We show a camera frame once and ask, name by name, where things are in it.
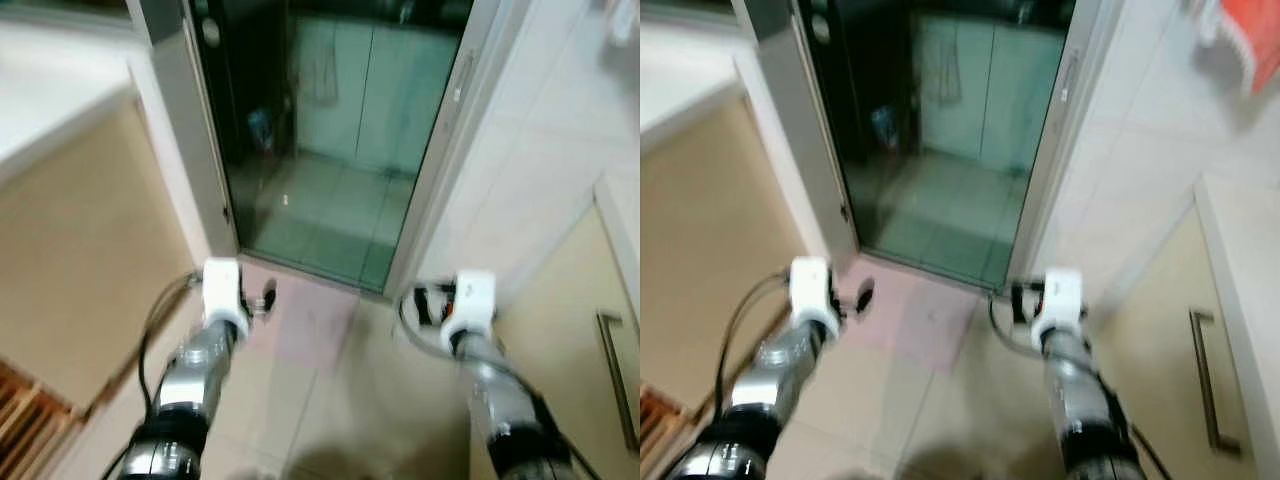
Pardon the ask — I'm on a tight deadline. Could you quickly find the plain beige cabinet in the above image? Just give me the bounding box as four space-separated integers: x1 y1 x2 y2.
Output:
0 95 201 411
640 95 806 441

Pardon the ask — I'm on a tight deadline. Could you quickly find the aluminium framed glass door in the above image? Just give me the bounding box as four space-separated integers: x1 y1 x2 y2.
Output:
130 0 501 298
735 0 1101 293

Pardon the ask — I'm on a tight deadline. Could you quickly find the pale hanging towel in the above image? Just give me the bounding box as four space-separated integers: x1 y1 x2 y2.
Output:
922 20 963 106
300 20 341 106

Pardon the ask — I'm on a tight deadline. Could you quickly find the wooden slatted rack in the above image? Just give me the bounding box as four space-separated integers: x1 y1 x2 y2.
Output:
640 385 691 480
0 358 86 480

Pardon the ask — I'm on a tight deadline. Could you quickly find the white countertop over plain cabinet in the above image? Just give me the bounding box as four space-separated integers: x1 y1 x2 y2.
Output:
0 20 141 186
640 20 746 156

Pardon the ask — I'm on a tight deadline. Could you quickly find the red cloth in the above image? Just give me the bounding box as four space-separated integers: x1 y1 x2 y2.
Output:
1218 0 1280 93

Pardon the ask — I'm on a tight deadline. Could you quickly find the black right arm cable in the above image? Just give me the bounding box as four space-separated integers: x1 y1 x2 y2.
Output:
988 290 1061 361
398 288 481 366

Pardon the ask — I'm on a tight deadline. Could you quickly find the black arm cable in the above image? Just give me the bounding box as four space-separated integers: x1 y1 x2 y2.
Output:
138 272 206 421
988 290 1061 361
398 288 481 366
712 270 801 421

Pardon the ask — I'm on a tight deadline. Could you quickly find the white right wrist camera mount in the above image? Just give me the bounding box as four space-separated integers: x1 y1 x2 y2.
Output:
1030 268 1086 349
440 270 498 351

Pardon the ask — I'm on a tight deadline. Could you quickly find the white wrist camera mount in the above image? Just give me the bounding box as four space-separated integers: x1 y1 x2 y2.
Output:
202 258 251 339
790 256 839 339
1030 268 1086 349
440 270 498 351

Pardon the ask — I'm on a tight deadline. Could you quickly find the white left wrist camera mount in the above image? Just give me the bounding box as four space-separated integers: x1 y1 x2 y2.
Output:
202 258 251 339
790 256 839 339

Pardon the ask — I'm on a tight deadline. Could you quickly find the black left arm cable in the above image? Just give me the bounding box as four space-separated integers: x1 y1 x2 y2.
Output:
138 272 206 421
712 270 801 421

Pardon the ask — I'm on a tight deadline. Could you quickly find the beige cabinet with handle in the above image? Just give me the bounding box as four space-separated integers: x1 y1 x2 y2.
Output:
497 205 641 480
1090 205 1280 480

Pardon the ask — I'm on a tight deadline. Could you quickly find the metal bar cabinet handle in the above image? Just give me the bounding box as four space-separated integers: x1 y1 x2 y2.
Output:
1188 310 1243 459
596 311 641 456

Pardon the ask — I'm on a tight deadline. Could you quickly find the white countertop over handled cabinet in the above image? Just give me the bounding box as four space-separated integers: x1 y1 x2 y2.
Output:
1193 170 1280 441
593 170 641 301

